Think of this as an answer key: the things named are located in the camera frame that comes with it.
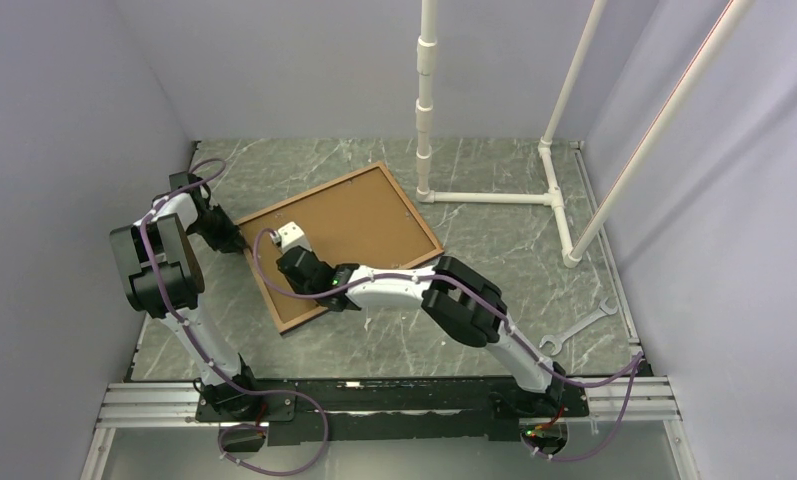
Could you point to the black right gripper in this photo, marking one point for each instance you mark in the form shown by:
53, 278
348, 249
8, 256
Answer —
295, 288

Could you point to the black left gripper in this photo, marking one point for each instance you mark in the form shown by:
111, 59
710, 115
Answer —
231, 239

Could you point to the blue photo frame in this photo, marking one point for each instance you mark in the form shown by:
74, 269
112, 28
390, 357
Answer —
362, 217

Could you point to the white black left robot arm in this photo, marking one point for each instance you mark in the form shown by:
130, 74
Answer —
161, 276

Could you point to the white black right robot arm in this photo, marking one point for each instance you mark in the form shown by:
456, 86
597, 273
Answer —
464, 304

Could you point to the silver open-end wrench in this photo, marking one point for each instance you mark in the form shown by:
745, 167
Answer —
555, 342

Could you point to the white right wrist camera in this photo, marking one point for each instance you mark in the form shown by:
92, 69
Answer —
289, 236

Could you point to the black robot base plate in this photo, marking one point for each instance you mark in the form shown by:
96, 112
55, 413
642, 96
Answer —
306, 410

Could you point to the aluminium rail frame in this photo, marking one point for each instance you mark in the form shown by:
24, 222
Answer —
355, 331

